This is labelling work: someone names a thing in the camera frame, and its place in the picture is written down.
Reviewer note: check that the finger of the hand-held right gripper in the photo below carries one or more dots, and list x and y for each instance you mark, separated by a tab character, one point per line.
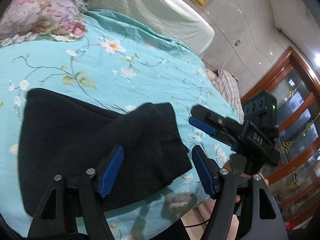
201	125
234	147

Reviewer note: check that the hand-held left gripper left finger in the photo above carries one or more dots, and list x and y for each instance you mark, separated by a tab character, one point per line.
112	170

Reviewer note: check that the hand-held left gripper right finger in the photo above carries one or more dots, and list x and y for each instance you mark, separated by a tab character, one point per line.
202	173

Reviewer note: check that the black pants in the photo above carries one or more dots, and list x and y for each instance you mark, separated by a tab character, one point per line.
75	142

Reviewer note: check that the person's right hand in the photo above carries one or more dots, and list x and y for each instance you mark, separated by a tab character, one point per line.
227	167

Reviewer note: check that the wooden glass door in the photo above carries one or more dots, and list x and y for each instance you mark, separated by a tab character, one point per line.
300	130

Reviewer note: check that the plaid cloth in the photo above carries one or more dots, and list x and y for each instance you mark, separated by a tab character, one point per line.
230	90

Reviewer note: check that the turquoise floral blanket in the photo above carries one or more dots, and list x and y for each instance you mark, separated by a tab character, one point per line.
75	55

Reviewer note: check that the pink floral pillow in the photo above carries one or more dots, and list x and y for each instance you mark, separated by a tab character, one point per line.
37	12

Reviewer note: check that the wall socket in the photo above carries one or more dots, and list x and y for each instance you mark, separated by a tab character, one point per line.
237	42

